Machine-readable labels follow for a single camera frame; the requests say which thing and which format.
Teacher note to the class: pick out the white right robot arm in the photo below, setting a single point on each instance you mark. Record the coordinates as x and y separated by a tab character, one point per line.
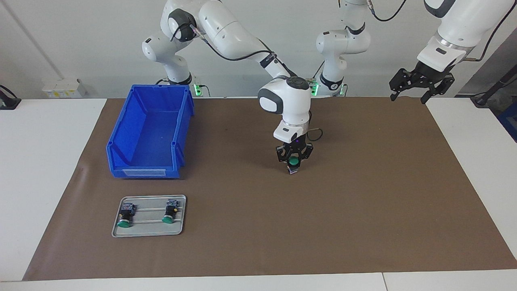
291	101

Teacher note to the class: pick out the black clamp mount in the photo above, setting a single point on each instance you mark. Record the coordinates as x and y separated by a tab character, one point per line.
8	103

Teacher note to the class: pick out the black stand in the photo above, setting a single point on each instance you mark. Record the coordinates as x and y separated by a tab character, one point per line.
482	99

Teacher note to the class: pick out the brown table mat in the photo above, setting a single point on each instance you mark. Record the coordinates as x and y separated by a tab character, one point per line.
323	222

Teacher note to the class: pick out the grey metal tray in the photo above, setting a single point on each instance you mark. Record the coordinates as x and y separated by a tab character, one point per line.
149	230

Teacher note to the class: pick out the blue plastic storage bin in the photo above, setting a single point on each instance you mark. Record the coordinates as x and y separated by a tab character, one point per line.
149	133

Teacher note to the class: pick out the green push button switch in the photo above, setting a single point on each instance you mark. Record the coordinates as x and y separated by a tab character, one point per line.
168	219
293	162
125	222

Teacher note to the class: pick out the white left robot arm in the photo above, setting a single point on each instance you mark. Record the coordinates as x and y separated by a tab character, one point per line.
343	42

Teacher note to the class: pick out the blue crate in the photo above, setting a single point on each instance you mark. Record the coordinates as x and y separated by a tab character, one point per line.
509	121

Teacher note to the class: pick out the white wall socket box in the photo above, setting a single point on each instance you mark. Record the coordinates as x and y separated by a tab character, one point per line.
60	89

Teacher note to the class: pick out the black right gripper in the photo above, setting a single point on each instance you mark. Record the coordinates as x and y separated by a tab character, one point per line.
295	147

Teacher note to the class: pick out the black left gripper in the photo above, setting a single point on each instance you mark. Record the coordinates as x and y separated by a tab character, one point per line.
430	74

